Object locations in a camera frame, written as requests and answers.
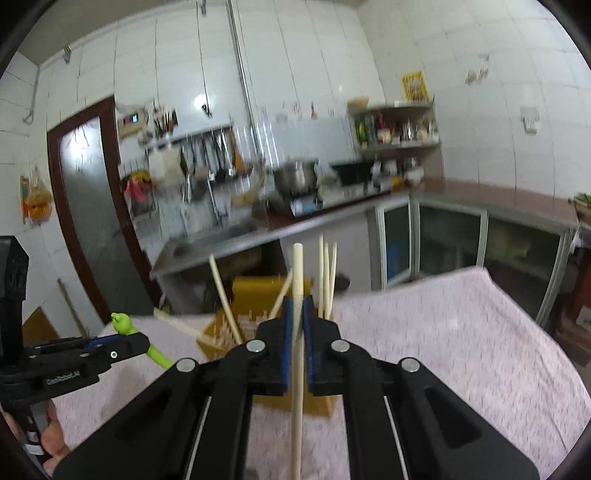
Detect thin wall pipe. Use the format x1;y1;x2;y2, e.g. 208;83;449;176
23;46;71;124

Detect cutlery cup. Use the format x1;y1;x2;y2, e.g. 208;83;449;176
152;105;178;139

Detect yellow wall poster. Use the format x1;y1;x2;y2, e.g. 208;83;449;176
401;70;430;103

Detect wooden stick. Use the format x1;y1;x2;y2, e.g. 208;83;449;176
58;279;88;337

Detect kitchen counter with cabinets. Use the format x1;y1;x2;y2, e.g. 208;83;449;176
150;178;580;324

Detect steel faucet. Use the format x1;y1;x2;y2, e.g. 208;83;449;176
208;180;229;227

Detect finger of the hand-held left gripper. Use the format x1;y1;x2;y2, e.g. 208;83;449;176
25;336;124;356
69;333;151;370

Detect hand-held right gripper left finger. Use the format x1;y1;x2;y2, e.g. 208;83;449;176
53;296;296;480

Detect person's left hand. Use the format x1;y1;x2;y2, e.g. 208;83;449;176
4;402;71;478

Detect wall hooks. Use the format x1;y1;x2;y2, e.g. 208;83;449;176
464;53;492;86

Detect steel pot with lid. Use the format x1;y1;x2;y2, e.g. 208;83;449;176
272;158;320;195

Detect brown wooden board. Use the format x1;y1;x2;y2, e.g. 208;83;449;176
21;307;61;344

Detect wall utensil rack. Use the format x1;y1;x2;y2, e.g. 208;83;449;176
143;122;245;204

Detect steel sink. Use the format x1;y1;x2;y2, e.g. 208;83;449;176
157;222;264;268

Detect yellow slotted utensil holder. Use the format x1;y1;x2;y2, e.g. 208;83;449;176
198;276;338;418

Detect white wall controller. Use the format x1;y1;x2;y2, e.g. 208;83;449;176
117;108;146;137

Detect green handled metal fork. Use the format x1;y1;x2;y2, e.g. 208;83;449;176
111;312;174;368

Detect metal wall pipe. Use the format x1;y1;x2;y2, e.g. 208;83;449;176
226;0;259;158

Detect wooden chopstick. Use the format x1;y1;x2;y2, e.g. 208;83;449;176
209;255;244;346
290;243;306;480
318;235;325;319
329;242;338;319
269;272;293;320
154;308;206;340

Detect white corner shelf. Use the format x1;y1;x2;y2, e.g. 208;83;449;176
347;102;441;153

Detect white hanging cloth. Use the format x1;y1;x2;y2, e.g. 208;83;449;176
148;148;181;183

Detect red and yellow hanging bag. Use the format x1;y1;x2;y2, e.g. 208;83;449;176
121;170;155;215

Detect wooden frosted glass door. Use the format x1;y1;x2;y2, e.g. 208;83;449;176
46;96;162;324

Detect white wall socket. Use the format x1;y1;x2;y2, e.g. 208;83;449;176
519;106;541;134

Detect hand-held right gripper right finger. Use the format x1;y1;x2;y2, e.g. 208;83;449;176
302;296;541;480

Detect plastic bag of oranges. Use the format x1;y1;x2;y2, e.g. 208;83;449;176
21;168;54;224

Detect row of condiment bottles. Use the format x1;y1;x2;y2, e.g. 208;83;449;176
353;113;437;144

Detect stack of dishes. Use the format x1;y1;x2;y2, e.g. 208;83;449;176
374;157;426;188

